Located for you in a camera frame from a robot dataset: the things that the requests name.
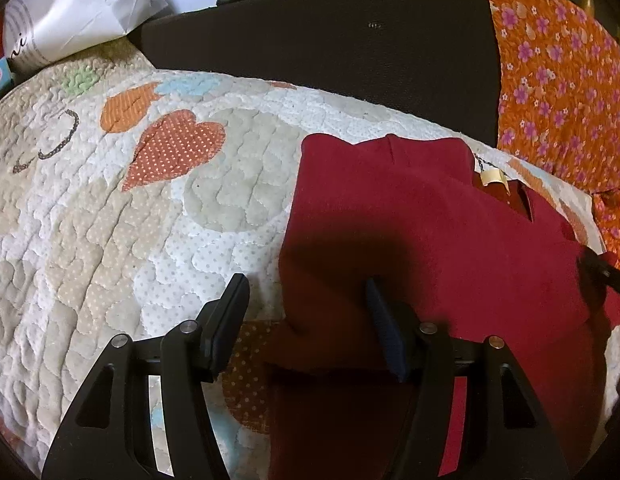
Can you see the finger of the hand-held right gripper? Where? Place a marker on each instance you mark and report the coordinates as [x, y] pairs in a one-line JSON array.
[[607, 276]]

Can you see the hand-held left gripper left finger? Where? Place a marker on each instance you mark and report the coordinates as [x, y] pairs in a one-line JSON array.
[[228, 327]]

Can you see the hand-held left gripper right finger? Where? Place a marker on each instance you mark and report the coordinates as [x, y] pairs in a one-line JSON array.
[[390, 332]]

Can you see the dark red garment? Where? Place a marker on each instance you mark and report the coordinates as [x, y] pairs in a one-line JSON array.
[[415, 220]]

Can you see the quilted heart pattern blanket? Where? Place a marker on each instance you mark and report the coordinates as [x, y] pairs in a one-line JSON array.
[[89, 210]]

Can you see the orange floral cloth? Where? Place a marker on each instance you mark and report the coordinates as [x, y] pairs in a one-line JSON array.
[[555, 85]]

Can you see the white paper bag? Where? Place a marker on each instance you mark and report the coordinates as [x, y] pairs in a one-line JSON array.
[[74, 10]]

